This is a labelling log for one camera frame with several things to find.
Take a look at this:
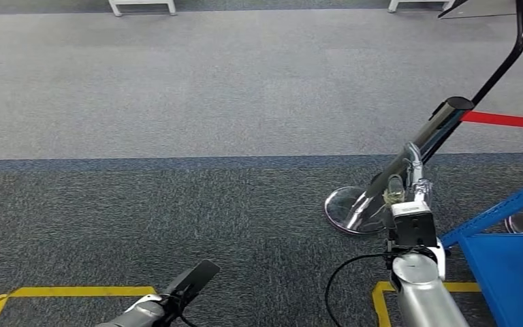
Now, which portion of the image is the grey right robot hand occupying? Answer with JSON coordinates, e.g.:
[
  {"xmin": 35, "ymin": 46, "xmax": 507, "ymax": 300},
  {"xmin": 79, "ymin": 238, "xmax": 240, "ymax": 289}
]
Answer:
[{"xmin": 382, "ymin": 142, "xmax": 434, "ymax": 208}]

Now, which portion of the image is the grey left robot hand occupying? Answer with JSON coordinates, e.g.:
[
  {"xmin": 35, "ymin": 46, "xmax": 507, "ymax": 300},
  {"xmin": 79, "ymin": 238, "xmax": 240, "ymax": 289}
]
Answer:
[{"xmin": 161, "ymin": 259, "xmax": 221, "ymax": 319}]

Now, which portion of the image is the blue metal shelf rack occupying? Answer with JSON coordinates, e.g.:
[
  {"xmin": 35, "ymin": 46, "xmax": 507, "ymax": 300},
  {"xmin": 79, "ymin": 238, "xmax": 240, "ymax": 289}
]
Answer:
[{"xmin": 439, "ymin": 173, "xmax": 523, "ymax": 327}]

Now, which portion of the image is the yellow floor tape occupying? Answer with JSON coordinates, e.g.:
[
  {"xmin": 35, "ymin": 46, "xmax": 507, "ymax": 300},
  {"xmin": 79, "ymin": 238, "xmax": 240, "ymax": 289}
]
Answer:
[
  {"xmin": 372, "ymin": 281, "xmax": 481, "ymax": 327},
  {"xmin": 0, "ymin": 286, "xmax": 158, "ymax": 327}
]

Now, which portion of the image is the red barrier belt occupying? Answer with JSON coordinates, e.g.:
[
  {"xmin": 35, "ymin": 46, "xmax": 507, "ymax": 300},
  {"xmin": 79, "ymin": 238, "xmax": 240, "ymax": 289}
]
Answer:
[{"xmin": 460, "ymin": 110, "xmax": 523, "ymax": 131}]

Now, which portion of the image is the black stanchion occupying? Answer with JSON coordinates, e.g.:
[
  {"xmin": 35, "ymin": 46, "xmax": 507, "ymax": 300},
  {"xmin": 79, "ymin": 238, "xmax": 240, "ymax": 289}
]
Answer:
[{"xmin": 369, "ymin": 0, "xmax": 523, "ymax": 186}]

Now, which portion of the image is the white display counter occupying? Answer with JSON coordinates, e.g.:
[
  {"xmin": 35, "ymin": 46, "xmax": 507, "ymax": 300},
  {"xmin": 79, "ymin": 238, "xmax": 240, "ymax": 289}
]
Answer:
[{"xmin": 437, "ymin": 0, "xmax": 523, "ymax": 20}]

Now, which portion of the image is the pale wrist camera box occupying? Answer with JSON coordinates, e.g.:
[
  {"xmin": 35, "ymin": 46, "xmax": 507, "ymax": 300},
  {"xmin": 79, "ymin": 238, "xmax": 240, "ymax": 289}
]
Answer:
[{"xmin": 388, "ymin": 202, "xmax": 439, "ymax": 249}]

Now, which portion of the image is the black cable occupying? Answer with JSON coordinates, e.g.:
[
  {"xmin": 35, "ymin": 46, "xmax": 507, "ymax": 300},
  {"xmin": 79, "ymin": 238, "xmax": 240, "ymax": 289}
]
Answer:
[{"xmin": 324, "ymin": 252, "xmax": 393, "ymax": 327}]

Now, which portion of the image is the white metal frame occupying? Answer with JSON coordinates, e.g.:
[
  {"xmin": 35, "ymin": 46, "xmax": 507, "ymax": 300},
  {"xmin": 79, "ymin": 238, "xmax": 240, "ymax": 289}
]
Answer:
[
  {"xmin": 108, "ymin": 0, "xmax": 178, "ymax": 18},
  {"xmin": 387, "ymin": 0, "xmax": 456, "ymax": 14}
]

